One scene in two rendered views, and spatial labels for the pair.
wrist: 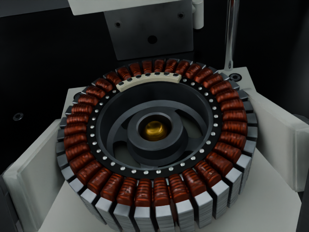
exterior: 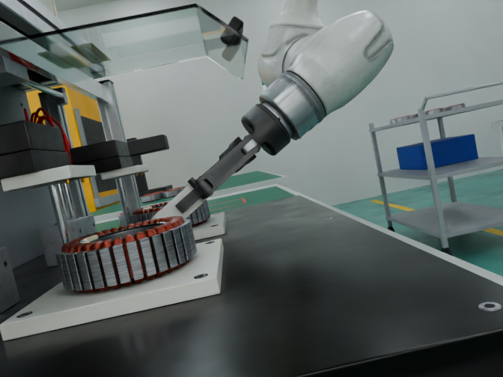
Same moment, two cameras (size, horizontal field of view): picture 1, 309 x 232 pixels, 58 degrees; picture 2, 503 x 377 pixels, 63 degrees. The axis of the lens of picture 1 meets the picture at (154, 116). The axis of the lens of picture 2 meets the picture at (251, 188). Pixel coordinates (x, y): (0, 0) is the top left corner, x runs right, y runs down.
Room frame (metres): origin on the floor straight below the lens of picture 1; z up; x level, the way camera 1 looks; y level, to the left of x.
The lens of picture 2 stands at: (0.07, 0.60, 0.86)
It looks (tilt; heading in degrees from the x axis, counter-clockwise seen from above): 4 degrees down; 261
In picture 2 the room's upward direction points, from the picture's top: 12 degrees counter-clockwise
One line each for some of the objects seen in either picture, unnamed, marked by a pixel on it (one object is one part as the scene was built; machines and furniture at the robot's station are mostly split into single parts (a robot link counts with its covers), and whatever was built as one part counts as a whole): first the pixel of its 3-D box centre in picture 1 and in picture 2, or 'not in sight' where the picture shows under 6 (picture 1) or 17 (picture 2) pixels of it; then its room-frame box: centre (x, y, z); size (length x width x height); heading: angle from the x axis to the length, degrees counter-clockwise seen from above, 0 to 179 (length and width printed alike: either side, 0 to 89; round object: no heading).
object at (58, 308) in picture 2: not in sight; (135, 278); (0.13, 0.24, 0.78); 0.15 x 0.15 x 0.01; 84
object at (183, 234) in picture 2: not in sight; (129, 250); (0.13, 0.24, 0.80); 0.11 x 0.11 x 0.04
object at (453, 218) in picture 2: not in sight; (443, 171); (-1.68, -2.02, 0.51); 1.01 x 0.60 x 1.01; 84
